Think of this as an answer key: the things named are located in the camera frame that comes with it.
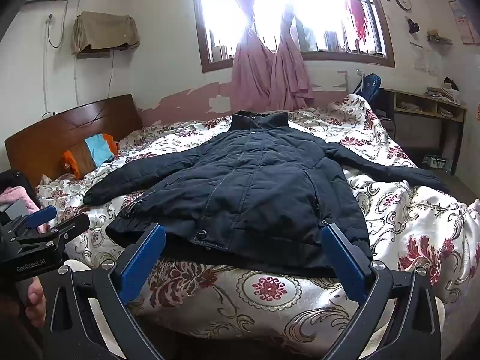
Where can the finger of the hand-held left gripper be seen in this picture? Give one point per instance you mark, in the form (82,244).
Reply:
(71,228)
(43,215)

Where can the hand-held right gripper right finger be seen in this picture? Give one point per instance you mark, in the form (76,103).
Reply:
(345,262)

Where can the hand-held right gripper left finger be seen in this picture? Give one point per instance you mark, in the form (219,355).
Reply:
(142,258)

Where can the black padded jacket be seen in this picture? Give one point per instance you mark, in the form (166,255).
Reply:
(243,180)

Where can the person's left hand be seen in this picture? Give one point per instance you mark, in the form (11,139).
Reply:
(35,303)

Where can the pink fluffy cloth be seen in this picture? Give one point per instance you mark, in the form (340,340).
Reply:
(13,195)

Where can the black bag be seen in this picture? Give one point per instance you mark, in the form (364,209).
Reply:
(15,178)

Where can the floral bed quilt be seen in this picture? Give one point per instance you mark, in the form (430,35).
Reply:
(412,225)

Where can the orange blue brown pillow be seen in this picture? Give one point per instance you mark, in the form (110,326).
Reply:
(95,150)

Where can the wooden headboard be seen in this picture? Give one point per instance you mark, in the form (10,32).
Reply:
(75,123)

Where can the green box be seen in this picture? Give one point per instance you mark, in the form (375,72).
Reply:
(437,162)

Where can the blue backpack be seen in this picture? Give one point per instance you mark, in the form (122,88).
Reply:
(372,84)

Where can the wooden desk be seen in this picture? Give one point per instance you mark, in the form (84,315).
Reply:
(423,99)

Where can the beige cloth-covered box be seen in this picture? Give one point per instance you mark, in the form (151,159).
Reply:
(105,30)

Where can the pile of papers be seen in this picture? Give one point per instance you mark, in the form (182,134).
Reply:
(446,93)

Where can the pink curtain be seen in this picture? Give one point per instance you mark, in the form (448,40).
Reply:
(251,71)
(290,71)

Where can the red hanging garment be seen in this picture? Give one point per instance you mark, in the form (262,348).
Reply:
(358,15)

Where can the wooden framed window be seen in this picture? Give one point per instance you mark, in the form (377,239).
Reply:
(221,18)

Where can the white wall paper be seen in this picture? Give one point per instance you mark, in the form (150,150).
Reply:
(425,60)

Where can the small wall shelf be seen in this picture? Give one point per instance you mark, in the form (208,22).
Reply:
(438,38)

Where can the black wall ornament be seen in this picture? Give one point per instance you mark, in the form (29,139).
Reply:
(414,26)

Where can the round wall clock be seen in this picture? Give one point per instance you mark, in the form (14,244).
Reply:
(403,2)

